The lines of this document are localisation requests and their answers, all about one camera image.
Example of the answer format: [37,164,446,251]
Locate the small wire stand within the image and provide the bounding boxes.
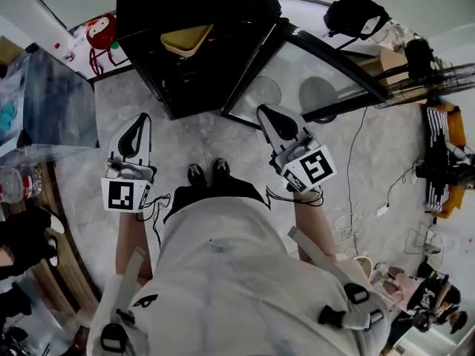
[403,220,445,256]

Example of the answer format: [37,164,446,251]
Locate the round wooden table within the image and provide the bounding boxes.
[7,160,103,328]

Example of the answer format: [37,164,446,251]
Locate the orange chair with striped cloth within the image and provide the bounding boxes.
[415,101,475,220]

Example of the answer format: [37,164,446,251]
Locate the glass fridge door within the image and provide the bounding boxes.
[221,27,390,130]

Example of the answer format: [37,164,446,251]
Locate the clear plastic water bottle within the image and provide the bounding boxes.
[0,163,42,204]

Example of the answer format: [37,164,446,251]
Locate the red and white helmet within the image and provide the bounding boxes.
[85,13,118,50]

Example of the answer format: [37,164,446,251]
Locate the tan container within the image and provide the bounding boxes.
[160,24,214,59]

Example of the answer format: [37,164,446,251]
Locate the person's left black shoe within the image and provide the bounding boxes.
[187,163,206,188]

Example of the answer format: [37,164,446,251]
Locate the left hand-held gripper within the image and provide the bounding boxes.
[100,113,156,213]

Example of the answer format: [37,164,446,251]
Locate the black bag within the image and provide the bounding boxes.
[324,0,391,41]

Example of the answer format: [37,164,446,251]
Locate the dark glass table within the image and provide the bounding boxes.
[0,42,100,155]

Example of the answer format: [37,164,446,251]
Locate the white bowl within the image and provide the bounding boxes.
[352,255,375,282]

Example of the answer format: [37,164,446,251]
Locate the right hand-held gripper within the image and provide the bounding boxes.
[256,104,338,194]

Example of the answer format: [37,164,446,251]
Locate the person's black shoe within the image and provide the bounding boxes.
[212,157,232,180]
[187,163,206,188]

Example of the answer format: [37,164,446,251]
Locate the black device on box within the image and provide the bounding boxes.
[403,38,441,82]

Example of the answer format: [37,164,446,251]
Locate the person's right black shoe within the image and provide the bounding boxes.
[212,157,232,180]

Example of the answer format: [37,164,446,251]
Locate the red wire stand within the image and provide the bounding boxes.
[88,45,131,76]

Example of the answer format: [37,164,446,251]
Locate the black wire rack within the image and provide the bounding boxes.
[373,62,475,110]

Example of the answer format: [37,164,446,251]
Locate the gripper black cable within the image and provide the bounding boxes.
[264,185,324,208]
[135,193,172,251]

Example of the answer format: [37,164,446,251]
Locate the person's right forearm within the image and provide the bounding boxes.
[292,194,347,263]

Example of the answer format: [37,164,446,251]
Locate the white floor cable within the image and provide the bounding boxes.
[332,198,363,246]

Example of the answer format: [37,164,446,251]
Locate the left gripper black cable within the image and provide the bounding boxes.
[135,193,172,251]

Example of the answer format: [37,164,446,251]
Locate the person's white shirt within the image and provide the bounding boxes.
[85,197,393,356]

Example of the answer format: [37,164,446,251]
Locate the white bottle with red dot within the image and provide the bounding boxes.
[53,31,76,63]

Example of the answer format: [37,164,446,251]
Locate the person's left forearm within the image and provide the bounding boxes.
[115,208,154,286]

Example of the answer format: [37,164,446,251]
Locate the grey harness strap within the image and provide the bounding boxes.
[286,225,386,330]
[99,248,146,352]

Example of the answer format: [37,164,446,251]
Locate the person's black shorts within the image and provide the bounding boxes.
[163,173,271,225]

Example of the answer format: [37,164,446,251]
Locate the cardboard box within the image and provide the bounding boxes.
[361,47,410,89]

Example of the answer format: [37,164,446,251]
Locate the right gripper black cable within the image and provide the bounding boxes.
[264,185,324,208]

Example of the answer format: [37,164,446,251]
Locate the black fridge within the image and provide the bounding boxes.
[116,0,281,121]

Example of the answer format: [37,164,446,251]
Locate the long black floor cable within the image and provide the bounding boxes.
[345,105,369,251]

